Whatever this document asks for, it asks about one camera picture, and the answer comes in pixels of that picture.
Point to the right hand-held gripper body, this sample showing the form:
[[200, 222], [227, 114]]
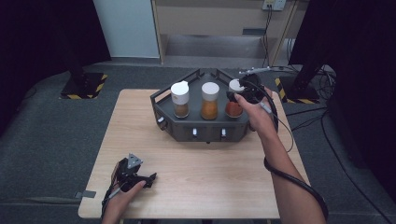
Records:
[[253, 90]]

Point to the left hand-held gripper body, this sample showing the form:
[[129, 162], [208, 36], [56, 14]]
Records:
[[129, 174]]

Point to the red spice jar white lid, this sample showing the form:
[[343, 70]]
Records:
[[233, 110]]

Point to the orange spice jar white lid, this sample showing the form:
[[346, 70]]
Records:
[[209, 102]]

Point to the black corner rack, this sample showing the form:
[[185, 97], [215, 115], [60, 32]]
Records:
[[196, 124]]

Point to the jar with light brown contents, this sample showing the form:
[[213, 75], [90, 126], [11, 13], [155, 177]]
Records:
[[180, 99]]

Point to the person's left hand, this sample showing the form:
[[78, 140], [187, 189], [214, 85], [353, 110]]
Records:
[[116, 202]]

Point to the person's right hand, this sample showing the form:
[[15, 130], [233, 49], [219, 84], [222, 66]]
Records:
[[263, 119]]

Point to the black stand with striped base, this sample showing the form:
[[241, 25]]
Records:
[[82, 87], [299, 90]]

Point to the black curtain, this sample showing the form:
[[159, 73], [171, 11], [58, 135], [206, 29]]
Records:
[[364, 62], [37, 46]]

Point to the white panel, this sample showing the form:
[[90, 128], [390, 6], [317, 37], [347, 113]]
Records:
[[124, 28]]

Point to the grey table bracket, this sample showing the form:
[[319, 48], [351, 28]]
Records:
[[85, 194]]

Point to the white wall socket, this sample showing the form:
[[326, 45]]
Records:
[[274, 4]]

